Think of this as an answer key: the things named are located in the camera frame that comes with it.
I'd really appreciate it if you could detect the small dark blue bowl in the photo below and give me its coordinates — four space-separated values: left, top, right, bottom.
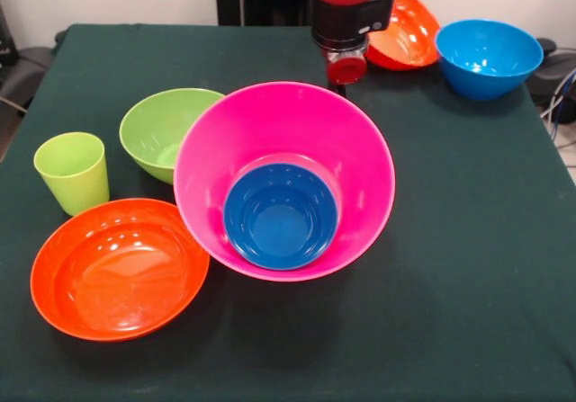
223 163 339 272

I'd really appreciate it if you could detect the dark green table cloth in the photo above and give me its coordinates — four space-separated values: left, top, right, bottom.
0 22 576 402

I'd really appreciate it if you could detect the large pink bowl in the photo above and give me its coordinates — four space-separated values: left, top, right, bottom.
173 81 397 282

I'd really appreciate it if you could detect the tangle of floor cables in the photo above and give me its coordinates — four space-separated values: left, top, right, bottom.
537 46 576 142

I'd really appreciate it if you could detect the black pedestal foot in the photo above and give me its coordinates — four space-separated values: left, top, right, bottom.
0 46 55 106
530 37 576 104

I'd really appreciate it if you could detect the green bowl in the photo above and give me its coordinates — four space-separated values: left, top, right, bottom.
118 87 226 185

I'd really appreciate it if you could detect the red-orange bowl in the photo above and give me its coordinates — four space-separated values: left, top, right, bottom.
30 198 212 343
364 0 442 71

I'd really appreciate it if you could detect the light green cup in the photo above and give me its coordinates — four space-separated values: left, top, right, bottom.
32 131 111 218

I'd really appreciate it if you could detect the black equipment box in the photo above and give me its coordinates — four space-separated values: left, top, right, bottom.
0 4 19 66

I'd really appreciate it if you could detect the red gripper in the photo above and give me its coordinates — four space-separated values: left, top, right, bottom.
325 51 367 98

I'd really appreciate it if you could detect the light blue bowl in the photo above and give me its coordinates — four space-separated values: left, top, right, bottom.
434 18 545 102

